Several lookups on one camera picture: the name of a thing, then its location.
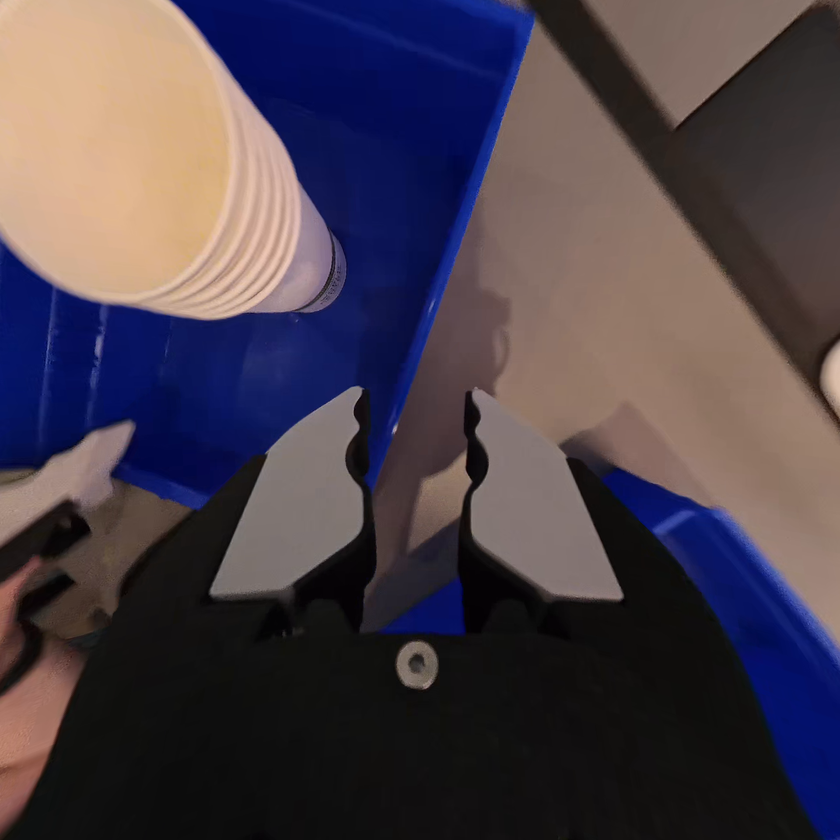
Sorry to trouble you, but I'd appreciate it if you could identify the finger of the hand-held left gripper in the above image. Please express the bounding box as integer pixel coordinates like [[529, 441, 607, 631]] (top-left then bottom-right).
[[0, 420, 137, 546]]

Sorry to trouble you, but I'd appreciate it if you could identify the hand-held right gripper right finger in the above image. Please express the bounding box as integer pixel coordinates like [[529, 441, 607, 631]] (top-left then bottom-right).
[[459, 388, 624, 634]]

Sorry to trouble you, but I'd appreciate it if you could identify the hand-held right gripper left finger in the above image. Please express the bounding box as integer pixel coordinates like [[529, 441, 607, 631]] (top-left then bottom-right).
[[209, 386, 376, 634]]

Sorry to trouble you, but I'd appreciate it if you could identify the blue plastic bin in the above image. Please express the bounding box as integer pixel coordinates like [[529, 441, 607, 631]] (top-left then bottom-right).
[[381, 465, 840, 840], [0, 0, 536, 509]]

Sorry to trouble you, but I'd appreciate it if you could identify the person's left hand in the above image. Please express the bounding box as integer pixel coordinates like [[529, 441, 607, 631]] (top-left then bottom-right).
[[0, 558, 88, 821]]

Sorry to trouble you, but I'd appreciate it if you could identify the white stand base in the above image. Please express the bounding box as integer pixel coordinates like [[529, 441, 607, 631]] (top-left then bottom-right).
[[819, 340, 840, 422]]

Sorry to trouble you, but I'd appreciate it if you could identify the black flat plate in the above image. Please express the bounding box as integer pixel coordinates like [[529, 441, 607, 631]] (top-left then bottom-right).
[[663, 3, 840, 355]]

